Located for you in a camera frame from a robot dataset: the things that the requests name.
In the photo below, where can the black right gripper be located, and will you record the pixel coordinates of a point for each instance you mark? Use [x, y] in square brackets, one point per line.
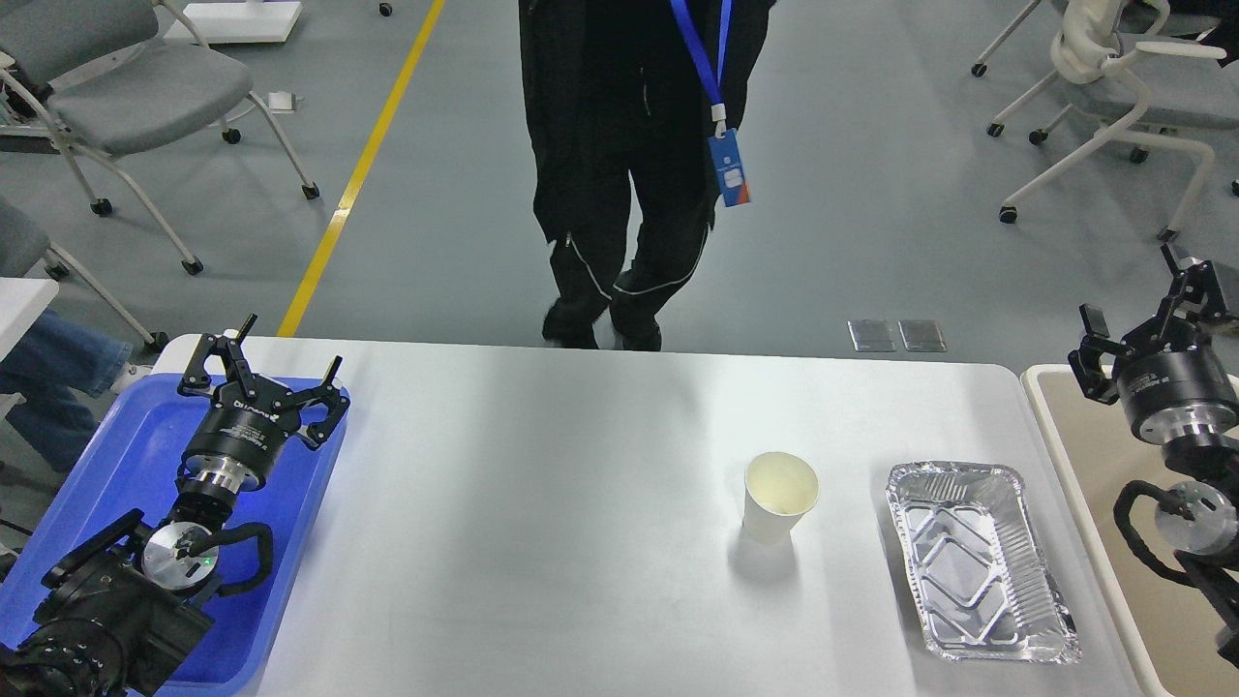
[1168, 388]

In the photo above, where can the grey chair on castors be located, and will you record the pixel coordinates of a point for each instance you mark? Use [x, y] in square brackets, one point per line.
[105, 84]

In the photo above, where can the person in black clothes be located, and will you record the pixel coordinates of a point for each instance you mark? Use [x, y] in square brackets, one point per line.
[625, 192]

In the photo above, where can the aluminium foil tray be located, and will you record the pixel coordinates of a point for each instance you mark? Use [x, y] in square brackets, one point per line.
[979, 579]

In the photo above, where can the metal floor plate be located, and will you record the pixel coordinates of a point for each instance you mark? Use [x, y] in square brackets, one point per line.
[922, 336]
[871, 336]

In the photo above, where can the blue lanyard badge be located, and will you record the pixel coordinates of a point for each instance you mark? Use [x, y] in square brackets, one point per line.
[723, 144]

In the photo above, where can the right metal floor plate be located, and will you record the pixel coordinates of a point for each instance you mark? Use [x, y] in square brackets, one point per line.
[922, 336]

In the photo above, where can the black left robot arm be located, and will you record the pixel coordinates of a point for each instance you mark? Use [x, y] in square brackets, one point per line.
[171, 549]

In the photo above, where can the white paper cup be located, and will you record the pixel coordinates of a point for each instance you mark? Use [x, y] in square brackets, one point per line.
[780, 488]

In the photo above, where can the seated person in jeans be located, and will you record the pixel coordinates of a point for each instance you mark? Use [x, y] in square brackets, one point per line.
[53, 361]

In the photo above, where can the white office chair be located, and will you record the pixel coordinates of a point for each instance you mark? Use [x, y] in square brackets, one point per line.
[1143, 88]

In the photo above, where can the blue plastic tray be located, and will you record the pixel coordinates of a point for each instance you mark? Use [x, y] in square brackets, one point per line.
[130, 465]

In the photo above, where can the left metal floor plate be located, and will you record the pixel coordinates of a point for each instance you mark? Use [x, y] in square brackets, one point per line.
[871, 336]

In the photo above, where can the white side table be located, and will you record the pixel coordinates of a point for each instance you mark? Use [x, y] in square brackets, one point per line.
[22, 301]

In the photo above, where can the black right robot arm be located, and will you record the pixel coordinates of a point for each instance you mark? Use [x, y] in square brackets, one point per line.
[1186, 533]

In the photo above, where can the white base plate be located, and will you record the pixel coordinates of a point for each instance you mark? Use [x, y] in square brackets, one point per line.
[244, 22]

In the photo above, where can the grey chair at left edge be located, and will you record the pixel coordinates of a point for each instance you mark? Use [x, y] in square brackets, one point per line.
[24, 244]

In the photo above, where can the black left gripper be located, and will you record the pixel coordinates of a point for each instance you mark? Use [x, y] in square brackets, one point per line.
[241, 426]

